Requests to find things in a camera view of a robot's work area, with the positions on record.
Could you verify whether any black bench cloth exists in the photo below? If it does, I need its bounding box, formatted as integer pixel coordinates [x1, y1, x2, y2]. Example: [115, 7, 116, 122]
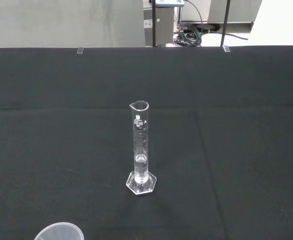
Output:
[0, 45, 293, 240]

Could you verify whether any grey metal cabinet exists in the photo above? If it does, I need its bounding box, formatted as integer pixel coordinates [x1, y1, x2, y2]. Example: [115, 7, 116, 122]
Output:
[143, 0, 181, 48]

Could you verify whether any black cable bundle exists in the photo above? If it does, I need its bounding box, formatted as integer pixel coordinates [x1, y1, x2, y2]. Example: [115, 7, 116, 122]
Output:
[172, 22, 203, 48]

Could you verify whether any black tripod pole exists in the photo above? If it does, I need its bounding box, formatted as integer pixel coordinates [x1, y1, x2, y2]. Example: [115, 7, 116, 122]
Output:
[220, 0, 232, 47]
[151, 0, 158, 48]

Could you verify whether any thick black hose cable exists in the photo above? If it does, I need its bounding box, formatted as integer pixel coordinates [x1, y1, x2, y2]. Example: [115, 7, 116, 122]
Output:
[185, 0, 249, 41]

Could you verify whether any translucent plastic funnel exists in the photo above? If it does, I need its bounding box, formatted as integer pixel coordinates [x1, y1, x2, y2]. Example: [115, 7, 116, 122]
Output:
[33, 221, 85, 240]

